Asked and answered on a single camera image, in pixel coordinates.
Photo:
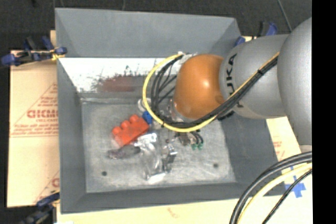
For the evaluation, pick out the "brown cardboard board, red print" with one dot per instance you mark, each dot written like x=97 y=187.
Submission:
x=31 y=154

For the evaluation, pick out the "grey metal bin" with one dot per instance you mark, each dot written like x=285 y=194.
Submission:
x=110 y=34

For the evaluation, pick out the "red toy building brick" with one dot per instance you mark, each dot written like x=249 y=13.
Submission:
x=130 y=129

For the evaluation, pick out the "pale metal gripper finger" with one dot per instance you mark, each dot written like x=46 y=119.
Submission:
x=173 y=155
x=165 y=161

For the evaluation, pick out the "grey-purple flat lump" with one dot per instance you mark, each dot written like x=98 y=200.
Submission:
x=123 y=152

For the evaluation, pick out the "clear crumpled plastic packet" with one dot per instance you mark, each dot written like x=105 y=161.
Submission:
x=151 y=157

